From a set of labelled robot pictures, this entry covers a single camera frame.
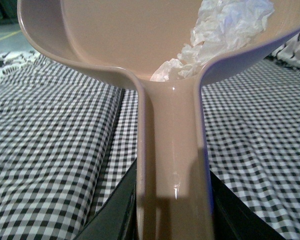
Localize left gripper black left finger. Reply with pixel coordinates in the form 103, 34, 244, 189
75, 157, 137, 240

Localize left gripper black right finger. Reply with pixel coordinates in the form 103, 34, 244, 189
210, 172, 284, 240

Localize beige plastic dustpan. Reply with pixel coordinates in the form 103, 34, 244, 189
17, 0, 300, 240

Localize white tissue paper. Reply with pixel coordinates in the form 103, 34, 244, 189
150, 0, 275, 82

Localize black white checkered bedsheet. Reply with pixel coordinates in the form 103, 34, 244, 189
0, 55, 300, 240

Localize white pillow black doodles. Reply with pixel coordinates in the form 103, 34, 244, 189
268, 32, 300, 69

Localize black white patterned blanket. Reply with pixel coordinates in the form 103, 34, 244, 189
0, 50, 40, 82

